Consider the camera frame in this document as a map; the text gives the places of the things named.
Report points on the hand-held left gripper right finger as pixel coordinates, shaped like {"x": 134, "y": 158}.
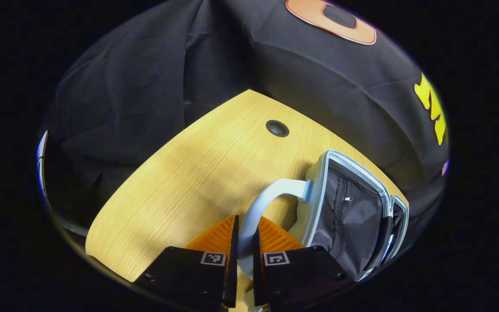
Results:
{"x": 257, "y": 281}

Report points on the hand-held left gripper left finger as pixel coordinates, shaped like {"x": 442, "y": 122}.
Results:
{"x": 232, "y": 277}

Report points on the light blue suitcase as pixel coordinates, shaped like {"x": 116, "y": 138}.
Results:
{"x": 349, "y": 216}

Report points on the black backdrop cloth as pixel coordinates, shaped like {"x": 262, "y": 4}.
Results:
{"x": 145, "y": 86}

